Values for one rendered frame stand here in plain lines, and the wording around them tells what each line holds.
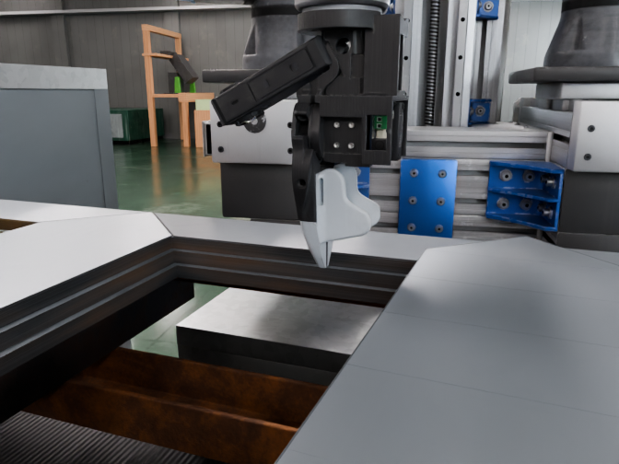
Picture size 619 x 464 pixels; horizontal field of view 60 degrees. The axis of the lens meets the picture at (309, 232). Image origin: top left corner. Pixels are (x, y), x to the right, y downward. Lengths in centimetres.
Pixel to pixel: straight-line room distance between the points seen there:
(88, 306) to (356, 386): 27
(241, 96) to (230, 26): 1164
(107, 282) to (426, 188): 54
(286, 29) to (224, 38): 1122
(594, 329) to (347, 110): 23
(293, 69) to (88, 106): 77
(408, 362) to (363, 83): 22
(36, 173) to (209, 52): 1122
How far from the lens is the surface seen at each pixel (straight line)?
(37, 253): 57
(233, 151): 79
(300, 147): 43
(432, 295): 42
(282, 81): 45
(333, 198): 45
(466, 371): 32
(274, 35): 91
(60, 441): 84
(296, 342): 73
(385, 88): 43
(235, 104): 47
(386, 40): 43
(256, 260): 54
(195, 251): 58
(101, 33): 1335
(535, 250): 56
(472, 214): 90
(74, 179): 115
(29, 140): 107
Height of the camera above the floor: 100
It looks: 15 degrees down
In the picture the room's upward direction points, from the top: straight up
